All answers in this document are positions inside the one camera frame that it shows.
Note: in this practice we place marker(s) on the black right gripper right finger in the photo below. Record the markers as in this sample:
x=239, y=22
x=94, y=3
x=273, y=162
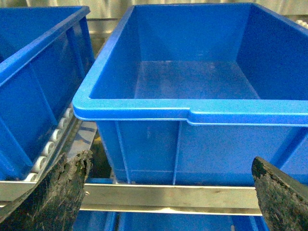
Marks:
x=283, y=201

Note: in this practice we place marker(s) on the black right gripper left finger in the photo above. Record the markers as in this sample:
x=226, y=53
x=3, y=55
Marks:
x=55, y=200

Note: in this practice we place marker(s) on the blue bin with buttons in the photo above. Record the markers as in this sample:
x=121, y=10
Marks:
x=45, y=53

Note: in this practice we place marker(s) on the lower shelf blue bin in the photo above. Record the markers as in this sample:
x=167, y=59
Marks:
x=133, y=221

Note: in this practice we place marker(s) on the white roller track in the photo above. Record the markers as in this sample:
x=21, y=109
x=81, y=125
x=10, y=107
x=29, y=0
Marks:
x=51, y=146

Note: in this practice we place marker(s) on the empty blue plastic bin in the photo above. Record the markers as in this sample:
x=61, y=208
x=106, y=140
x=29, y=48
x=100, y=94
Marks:
x=190, y=94

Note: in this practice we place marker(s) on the metal rack front rail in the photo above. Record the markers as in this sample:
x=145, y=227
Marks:
x=173, y=199

